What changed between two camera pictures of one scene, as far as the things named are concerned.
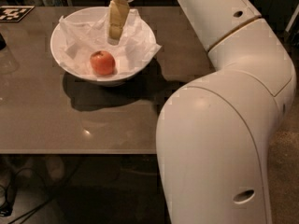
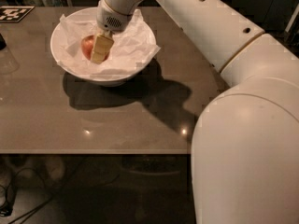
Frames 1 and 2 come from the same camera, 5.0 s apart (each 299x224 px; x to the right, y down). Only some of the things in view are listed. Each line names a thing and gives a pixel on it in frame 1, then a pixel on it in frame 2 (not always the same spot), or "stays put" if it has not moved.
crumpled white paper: (80, 41) stays put
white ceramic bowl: (80, 46) stays put
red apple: (103, 63) to (88, 47)
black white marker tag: (14, 13) stays put
